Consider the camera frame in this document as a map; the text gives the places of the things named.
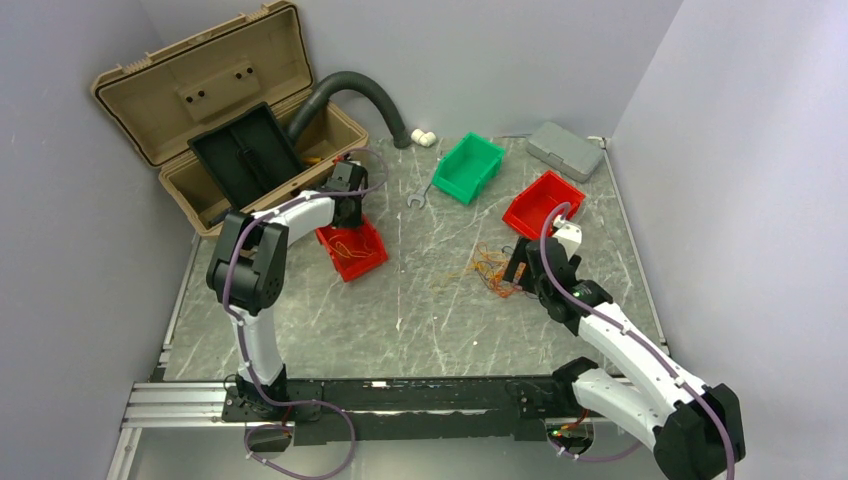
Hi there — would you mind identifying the silver open-end wrench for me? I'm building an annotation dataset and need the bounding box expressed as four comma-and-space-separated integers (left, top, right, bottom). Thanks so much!
407, 183, 432, 209

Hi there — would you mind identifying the yellow cable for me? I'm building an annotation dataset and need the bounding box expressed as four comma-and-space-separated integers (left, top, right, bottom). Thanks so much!
329, 238, 372, 261

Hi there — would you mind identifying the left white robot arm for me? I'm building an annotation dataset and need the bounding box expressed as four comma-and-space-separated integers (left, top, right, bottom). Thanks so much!
206, 160, 370, 420

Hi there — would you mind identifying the black corrugated hose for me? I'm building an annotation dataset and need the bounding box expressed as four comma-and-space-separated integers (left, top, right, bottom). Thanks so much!
285, 70, 413, 150

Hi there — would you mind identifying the grey plastic case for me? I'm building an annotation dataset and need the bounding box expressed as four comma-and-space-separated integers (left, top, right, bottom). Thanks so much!
526, 121, 604, 183

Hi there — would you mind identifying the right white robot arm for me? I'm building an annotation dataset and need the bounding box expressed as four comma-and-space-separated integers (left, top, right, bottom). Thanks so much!
505, 237, 746, 479

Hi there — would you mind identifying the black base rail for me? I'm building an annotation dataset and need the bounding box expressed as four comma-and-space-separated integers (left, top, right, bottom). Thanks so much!
220, 375, 595, 451

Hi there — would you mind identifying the tan plastic toolbox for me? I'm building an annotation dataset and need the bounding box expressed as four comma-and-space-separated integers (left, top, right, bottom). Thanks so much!
90, 0, 370, 240

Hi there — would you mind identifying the left red plastic bin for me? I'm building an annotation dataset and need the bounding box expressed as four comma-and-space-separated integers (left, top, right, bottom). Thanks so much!
315, 216, 389, 283

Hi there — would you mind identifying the black toolbox tray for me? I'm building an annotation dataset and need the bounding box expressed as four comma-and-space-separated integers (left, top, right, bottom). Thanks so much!
188, 102, 306, 210

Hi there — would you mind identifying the orange cable bundle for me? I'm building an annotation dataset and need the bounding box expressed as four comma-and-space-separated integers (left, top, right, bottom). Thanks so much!
430, 241, 531, 301

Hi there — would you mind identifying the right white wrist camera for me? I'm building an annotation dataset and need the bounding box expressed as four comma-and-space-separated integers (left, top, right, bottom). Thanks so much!
551, 221, 583, 257

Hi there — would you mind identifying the green plastic bin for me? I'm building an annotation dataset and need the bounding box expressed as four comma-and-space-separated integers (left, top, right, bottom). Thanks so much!
432, 132, 505, 205

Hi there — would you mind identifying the right red plastic bin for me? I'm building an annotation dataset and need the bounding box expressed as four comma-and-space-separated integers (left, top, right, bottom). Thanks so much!
502, 170, 586, 240

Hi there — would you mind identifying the red plastic bin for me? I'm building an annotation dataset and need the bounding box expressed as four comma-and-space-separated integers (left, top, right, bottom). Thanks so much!
315, 216, 389, 283
502, 170, 586, 240

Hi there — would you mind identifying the white pipe fitting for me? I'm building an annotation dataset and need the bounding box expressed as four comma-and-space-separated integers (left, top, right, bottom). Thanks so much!
410, 129, 437, 148

